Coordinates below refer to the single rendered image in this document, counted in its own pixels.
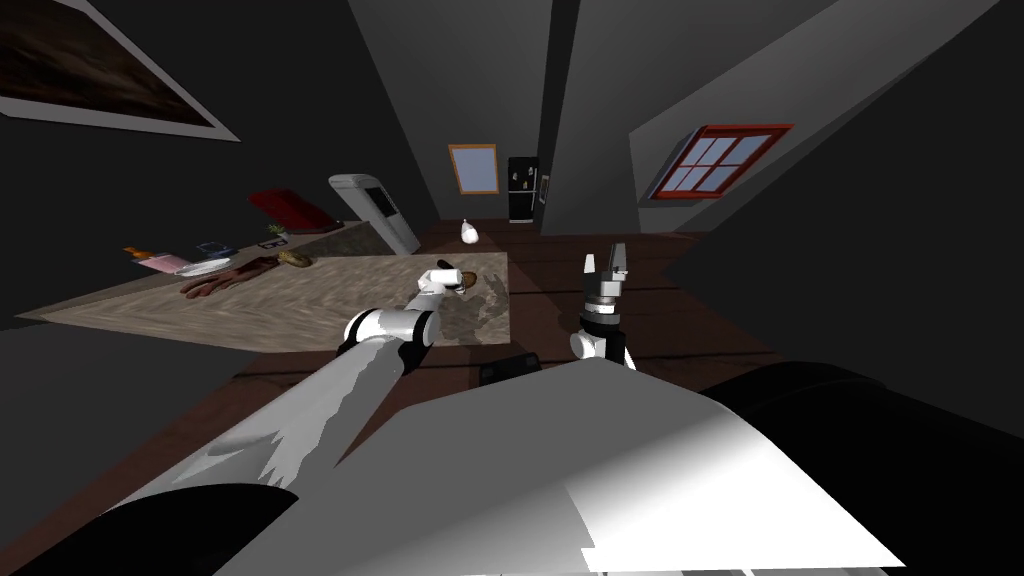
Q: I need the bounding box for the tan framed window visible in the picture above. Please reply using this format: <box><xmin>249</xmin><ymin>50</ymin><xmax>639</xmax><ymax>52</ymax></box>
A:
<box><xmin>447</xmin><ymin>143</ymin><xmax>501</xmax><ymax>197</ymax></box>

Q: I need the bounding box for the white tall appliance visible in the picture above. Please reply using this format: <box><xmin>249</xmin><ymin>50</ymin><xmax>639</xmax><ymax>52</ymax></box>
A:
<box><xmin>327</xmin><ymin>173</ymin><xmax>423</xmax><ymax>257</ymax></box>

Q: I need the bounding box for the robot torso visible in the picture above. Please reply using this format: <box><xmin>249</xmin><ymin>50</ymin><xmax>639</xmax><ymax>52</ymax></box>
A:
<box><xmin>214</xmin><ymin>354</ymin><xmax>907</xmax><ymax>576</ymax></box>

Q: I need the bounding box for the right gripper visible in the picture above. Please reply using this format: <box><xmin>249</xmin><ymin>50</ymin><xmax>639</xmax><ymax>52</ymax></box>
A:
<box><xmin>583</xmin><ymin>243</ymin><xmax>630</xmax><ymax>304</ymax></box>

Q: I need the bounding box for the reddish brown long object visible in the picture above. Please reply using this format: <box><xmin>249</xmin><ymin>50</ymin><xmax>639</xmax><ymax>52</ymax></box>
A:
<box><xmin>179</xmin><ymin>256</ymin><xmax>282</xmax><ymax>301</ymax></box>

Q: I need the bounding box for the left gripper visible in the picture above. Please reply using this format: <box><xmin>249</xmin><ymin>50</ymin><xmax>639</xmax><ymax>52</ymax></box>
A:
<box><xmin>418</xmin><ymin>267</ymin><xmax>466</xmax><ymax>295</ymax></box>

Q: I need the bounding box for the white plate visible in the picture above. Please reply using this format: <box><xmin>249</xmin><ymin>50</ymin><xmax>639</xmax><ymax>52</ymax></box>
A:
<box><xmin>175</xmin><ymin>256</ymin><xmax>234</xmax><ymax>278</ymax></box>

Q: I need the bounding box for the black fridge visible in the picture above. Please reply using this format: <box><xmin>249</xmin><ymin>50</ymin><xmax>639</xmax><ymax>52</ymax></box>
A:
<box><xmin>507</xmin><ymin>155</ymin><xmax>542</xmax><ymax>225</ymax></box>

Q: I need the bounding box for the dark framed wall picture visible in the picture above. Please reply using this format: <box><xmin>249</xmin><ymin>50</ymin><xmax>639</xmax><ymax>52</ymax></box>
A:
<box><xmin>0</xmin><ymin>0</ymin><xmax>242</xmax><ymax>144</ymax></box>

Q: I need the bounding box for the pink flat object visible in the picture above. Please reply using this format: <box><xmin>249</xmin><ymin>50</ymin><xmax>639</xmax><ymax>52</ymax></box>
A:
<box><xmin>139</xmin><ymin>253</ymin><xmax>192</xmax><ymax>276</ymax></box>

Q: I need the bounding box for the red framed window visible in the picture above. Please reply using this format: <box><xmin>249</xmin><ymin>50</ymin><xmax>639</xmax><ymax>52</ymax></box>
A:
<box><xmin>648</xmin><ymin>123</ymin><xmax>797</xmax><ymax>202</ymax></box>

